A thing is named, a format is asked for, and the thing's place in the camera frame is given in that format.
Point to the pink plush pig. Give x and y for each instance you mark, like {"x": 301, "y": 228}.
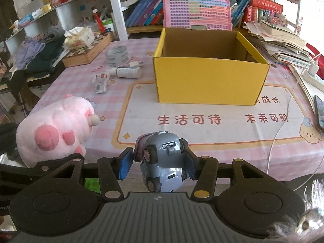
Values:
{"x": 55, "y": 124}

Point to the red dictionary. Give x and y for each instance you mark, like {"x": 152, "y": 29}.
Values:
{"x": 265, "y": 5}

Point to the white spray bottle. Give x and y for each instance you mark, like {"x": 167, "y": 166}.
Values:
{"x": 126, "y": 72}

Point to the white charger plug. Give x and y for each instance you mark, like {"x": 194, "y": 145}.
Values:
{"x": 135, "y": 64}

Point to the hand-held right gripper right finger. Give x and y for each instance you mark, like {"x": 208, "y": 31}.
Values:
{"x": 192, "y": 167}

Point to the wooden chessboard box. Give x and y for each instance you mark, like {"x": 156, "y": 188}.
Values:
{"x": 86, "y": 53}

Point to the pile of papers and books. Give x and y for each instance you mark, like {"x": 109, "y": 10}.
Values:
{"x": 281, "y": 43}

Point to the grey fluffy pompom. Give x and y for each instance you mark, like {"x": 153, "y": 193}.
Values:
{"x": 308, "y": 220}

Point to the dark green clothing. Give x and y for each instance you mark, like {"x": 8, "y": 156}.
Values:
{"x": 46, "y": 58}

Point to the grey cloth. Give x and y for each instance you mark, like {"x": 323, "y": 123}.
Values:
{"x": 54, "y": 33}

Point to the pink learning board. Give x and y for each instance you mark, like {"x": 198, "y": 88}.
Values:
{"x": 197, "y": 12}

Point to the white power strip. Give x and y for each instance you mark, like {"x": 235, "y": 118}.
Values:
{"x": 313, "y": 78}

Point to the white power adapter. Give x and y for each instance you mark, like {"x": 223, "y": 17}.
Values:
{"x": 314, "y": 68}

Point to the leaning thin booklets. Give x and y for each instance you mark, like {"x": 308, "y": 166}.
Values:
{"x": 236, "y": 10}

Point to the black smartphone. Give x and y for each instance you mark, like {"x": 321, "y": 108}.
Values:
{"x": 319, "y": 112}

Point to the pink checked tablecloth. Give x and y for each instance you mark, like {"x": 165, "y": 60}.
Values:
{"x": 141, "y": 98}

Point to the yellow cardboard box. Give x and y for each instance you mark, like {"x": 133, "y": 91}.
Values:
{"x": 207, "y": 81}

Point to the clear tape roll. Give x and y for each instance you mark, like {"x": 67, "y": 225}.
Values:
{"x": 116, "y": 55}

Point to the red pen white cap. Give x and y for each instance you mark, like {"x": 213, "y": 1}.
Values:
{"x": 98, "y": 22}

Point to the white bookshelf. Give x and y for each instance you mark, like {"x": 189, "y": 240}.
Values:
{"x": 117, "y": 10}

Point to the purple cloth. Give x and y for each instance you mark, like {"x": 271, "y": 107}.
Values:
{"x": 29, "y": 52}

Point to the small white box red label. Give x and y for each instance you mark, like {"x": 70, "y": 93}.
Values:
{"x": 101, "y": 77}

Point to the floral tissue pack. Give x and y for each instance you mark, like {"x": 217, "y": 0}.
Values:
{"x": 79, "y": 39}

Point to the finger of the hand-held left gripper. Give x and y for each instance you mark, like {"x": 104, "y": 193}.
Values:
{"x": 76, "y": 155}

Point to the row of blue books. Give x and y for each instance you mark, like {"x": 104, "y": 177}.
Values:
{"x": 146, "y": 10}

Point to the green white jar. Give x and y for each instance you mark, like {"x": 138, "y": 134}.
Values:
{"x": 108, "y": 25}

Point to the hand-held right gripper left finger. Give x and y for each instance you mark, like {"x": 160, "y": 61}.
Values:
{"x": 125, "y": 163}

